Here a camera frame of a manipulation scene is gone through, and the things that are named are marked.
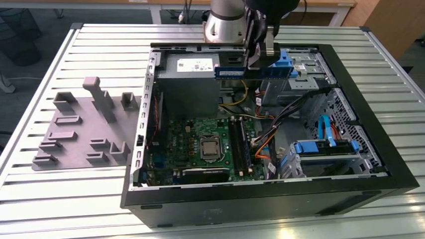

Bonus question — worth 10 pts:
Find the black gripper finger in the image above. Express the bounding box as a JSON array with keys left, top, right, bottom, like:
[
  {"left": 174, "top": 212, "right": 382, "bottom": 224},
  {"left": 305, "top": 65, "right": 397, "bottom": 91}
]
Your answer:
[
  {"left": 243, "top": 10, "right": 277, "bottom": 73},
  {"left": 263, "top": 24, "right": 282, "bottom": 57}
]

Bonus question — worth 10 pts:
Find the black RAM slot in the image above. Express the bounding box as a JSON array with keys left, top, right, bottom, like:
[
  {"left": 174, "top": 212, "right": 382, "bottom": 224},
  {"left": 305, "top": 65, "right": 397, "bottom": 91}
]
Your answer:
[
  {"left": 233, "top": 117, "right": 246, "bottom": 175},
  {"left": 227, "top": 117, "right": 242, "bottom": 176}
]

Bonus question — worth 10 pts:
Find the blue disk carrier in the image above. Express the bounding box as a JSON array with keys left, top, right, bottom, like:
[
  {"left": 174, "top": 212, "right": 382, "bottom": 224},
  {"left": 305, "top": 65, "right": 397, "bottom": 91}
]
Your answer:
[{"left": 271, "top": 49, "right": 298, "bottom": 79}]

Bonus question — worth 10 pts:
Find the grey metal drive cage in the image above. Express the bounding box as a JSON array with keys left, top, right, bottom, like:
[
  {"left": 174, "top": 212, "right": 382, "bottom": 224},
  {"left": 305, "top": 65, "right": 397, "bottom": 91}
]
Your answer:
[{"left": 259, "top": 49, "right": 335, "bottom": 107}]

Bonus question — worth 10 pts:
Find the white framed desk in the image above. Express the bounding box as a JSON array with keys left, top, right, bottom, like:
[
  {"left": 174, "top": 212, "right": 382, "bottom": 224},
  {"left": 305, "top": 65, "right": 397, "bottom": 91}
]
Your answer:
[{"left": 25, "top": 0, "right": 358, "bottom": 27}]

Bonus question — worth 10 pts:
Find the grey power supply unit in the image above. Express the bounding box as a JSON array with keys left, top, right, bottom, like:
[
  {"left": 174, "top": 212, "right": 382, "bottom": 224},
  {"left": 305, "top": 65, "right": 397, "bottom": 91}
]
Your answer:
[{"left": 155, "top": 53, "right": 222, "bottom": 120}]

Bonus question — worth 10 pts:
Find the wooden cabinet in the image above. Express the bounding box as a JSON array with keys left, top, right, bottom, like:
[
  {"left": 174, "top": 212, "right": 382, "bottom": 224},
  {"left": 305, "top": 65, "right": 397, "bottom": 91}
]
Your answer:
[{"left": 341, "top": 0, "right": 425, "bottom": 60}]

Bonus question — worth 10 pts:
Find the metal socket cover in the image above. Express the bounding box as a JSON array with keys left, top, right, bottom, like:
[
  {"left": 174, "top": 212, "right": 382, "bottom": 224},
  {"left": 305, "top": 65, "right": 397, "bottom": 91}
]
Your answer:
[{"left": 198, "top": 135, "right": 225, "bottom": 164}]

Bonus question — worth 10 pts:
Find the hard disk in blue carrier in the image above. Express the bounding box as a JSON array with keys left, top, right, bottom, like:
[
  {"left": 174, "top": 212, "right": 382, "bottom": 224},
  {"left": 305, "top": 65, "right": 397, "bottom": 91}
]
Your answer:
[{"left": 293, "top": 140, "right": 359, "bottom": 156}]

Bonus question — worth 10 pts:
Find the silver CPU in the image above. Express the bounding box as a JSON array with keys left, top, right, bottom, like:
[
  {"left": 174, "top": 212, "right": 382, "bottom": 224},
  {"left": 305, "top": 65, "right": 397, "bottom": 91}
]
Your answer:
[{"left": 201, "top": 141, "right": 221, "bottom": 157}]

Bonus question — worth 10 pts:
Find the black chair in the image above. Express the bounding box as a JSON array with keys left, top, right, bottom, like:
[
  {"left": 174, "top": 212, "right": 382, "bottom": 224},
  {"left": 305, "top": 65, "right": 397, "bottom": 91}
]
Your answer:
[{"left": 399, "top": 37, "right": 425, "bottom": 75}]

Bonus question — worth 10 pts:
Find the green motherboard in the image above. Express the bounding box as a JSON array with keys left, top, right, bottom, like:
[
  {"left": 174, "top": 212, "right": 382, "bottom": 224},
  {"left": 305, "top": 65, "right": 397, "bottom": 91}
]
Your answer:
[{"left": 145, "top": 117, "right": 278, "bottom": 186}]

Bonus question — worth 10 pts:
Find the black graphics card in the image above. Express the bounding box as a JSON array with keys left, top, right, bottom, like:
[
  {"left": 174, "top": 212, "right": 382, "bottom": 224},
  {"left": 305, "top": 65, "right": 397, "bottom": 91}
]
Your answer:
[{"left": 181, "top": 167, "right": 230, "bottom": 185}]

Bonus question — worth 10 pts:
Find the black open PC case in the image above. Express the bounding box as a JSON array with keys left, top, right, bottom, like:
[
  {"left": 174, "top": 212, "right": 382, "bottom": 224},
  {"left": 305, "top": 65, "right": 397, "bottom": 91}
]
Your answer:
[{"left": 120, "top": 42, "right": 419, "bottom": 229}]

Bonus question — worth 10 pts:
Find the grey parts rack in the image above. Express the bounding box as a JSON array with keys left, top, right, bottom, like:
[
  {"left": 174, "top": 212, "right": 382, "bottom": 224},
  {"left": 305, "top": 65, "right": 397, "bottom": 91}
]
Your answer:
[{"left": 30, "top": 76, "right": 143, "bottom": 172}]

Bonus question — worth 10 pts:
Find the black mesh bin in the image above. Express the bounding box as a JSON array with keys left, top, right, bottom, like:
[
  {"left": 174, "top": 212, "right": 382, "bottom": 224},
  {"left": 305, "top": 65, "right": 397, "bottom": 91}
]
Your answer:
[{"left": 0, "top": 7, "right": 42, "bottom": 67}]

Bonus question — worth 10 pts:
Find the white stand foot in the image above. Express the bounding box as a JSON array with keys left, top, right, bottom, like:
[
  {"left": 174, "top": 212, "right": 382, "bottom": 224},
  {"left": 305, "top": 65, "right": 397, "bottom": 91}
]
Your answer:
[{"left": 0, "top": 73, "right": 16, "bottom": 95}]

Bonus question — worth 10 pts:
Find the yellow wire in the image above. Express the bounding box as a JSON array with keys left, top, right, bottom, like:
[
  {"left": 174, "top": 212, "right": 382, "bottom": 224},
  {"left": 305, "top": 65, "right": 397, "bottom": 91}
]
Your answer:
[{"left": 218, "top": 79, "right": 249, "bottom": 108}]

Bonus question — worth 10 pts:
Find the black cable bundle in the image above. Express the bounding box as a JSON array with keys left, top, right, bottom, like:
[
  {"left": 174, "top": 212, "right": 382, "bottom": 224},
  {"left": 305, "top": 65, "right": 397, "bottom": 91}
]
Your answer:
[{"left": 254, "top": 88, "right": 333, "bottom": 145}]

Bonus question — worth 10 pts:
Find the black cable with plug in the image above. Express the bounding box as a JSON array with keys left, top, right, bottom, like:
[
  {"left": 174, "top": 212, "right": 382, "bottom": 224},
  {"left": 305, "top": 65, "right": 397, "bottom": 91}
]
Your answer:
[{"left": 177, "top": 0, "right": 197, "bottom": 25}]

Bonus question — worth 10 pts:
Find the blue flat wire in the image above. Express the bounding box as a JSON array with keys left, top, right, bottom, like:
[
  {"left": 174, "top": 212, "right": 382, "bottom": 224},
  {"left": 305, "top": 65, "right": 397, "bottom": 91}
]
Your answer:
[{"left": 317, "top": 115, "right": 337, "bottom": 146}]

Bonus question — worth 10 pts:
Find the blue plastic drive rail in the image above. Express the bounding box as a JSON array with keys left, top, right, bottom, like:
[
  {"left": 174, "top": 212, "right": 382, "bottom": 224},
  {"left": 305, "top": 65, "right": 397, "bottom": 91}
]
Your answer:
[{"left": 279, "top": 152, "right": 295, "bottom": 176}]

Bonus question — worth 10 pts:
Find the silver disk bay frame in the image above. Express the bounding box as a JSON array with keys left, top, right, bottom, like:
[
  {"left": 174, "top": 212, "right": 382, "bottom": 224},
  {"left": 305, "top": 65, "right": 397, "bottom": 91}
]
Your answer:
[{"left": 278, "top": 139, "right": 387, "bottom": 179}]

